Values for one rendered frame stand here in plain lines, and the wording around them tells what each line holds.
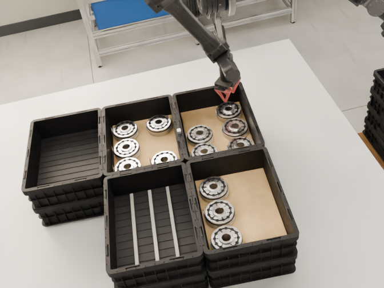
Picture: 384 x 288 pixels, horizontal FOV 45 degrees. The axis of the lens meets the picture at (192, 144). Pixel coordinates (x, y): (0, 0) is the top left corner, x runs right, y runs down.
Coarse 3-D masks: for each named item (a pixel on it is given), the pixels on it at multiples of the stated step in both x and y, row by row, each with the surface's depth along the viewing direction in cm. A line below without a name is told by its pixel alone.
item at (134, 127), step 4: (120, 124) 198; (128, 124) 197; (132, 124) 197; (116, 128) 197; (132, 128) 195; (136, 128) 195; (116, 132) 195; (120, 132) 194; (128, 132) 194; (132, 132) 194; (116, 136) 194; (120, 136) 193; (124, 136) 192; (128, 136) 192
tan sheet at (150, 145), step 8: (144, 120) 203; (144, 128) 199; (144, 136) 196; (152, 136) 195; (168, 136) 194; (144, 144) 192; (152, 144) 192; (160, 144) 191; (168, 144) 191; (176, 144) 190; (144, 152) 189; (152, 152) 188; (176, 152) 187; (144, 160) 186
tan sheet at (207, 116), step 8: (184, 112) 204; (192, 112) 203; (200, 112) 202; (208, 112) 202; (184, 120) 200; (192, 120) 199; (200, 120) 199; (208, 120) 198; (216, 120) 198; (184, 128) 196; (216, 128) 194; (248, 128) 192; (216, 136) 191; (248, 136) 189; (216, 144) 188; (224, 144) 187
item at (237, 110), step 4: (220, 104) 200; (224, 104) 200; (228, 104) 199; (232, 104) 199; (236, 104) 198; (220, 108) 198; (236, 108) 197; (240, 108) 196; (220, 112) 196; (224, 112) 196; (232, 112) 195; (236, 112) 195; (224, 116) 194; (228, 116) 194; (232, 116) 193
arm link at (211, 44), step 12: (144, 0) 142; (168, 0) 145; (156, 12) 146; (168, 12) 147; (180, 12) 149; (192, 24) 155; (204, 36) 162; (216, 36) 171; (204, 48) 168; (216, 48) 171
